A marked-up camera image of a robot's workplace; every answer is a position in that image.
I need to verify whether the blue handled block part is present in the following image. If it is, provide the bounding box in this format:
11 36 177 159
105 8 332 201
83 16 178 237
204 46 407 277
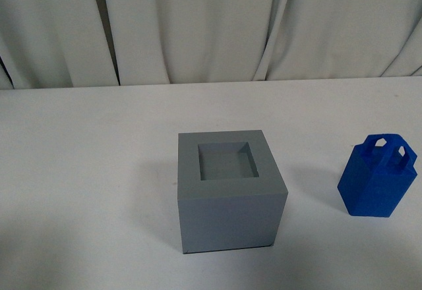
338 134 417 218

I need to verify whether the white curtain backdrop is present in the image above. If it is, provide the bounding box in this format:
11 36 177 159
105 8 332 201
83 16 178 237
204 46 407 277
1 0 421 89

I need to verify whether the gray cube base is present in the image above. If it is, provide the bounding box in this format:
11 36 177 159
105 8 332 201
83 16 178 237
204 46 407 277
177 130 288 254

